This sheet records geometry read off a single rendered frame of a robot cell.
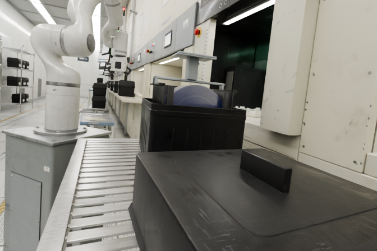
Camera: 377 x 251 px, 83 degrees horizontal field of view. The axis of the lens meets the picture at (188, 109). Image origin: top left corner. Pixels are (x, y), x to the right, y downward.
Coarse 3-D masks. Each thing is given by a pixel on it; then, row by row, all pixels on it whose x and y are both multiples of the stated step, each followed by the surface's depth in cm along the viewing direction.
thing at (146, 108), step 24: (144, 120) 66; (168, 120) 54; (192, 120) 56; (216, 120) 58; (240, 120) 60; (144, 144) 62; (168, 144) 55; (192, 144) 57; (216, 144) 59; (240, 144) 61
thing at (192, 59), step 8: (176, 56) 68; (184, 56) 66; (192, 56) 63; (200, 56) 64; (208, 56) 64; (192, 64) 67; (192, 72) 67; (176, 80) 67; (184, 80) 67; (192, 80) 68; (160, 88) 60; (168, 88) 57; (160, 96) 60; (168, 96) 57; (224, 96) 62; (232, 96) 63; (224, 104) 62; (232, 104) 63
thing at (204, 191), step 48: (144, 192) 28; (192, 192) 23; (240, 192) 24; (288, 192) 25; (336, 192) 26; (144, 240) 27; (192, 240) 16; (240, 240) 16; (288, 240) 17; (336, 240) 17
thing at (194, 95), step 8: (184, 88) 61; (192, 88) 61; (200, 88) 62; (208, 88) 63; (176, 96) 60; (184, 96) 61; (192, 96) 62; (200, 96) 62; (208, 96) 63; (216, 96) 64; (176, 104) 61; (184, 104) 61; (192, 104) 62; (200, 104) 63; (208, 104) 63; (216, 104) 64
